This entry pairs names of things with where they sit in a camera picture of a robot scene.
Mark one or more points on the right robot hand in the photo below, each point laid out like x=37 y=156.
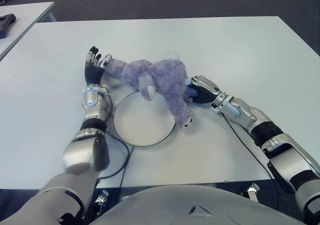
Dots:
x=205 y=90

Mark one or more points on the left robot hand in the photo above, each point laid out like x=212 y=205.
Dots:
x=92 y=75

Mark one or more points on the purple plush rabbit doll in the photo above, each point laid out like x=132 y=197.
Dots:
x=165 y=80

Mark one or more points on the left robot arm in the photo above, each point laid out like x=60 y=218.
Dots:
x=82 y=150

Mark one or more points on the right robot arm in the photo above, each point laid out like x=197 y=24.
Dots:
x=282 y=147

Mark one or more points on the white plate black rim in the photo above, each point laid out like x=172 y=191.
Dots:
x=142 y=125

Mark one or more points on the white side table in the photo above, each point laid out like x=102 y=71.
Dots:
x=22 y=25

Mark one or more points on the black tool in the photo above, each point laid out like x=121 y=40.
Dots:
x=6 y=22

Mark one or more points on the silver metal buckle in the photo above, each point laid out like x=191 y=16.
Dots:
x=252 y=192
x=102 y=198

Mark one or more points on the silver robot torso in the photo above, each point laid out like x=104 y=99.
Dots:
x=187 y=207

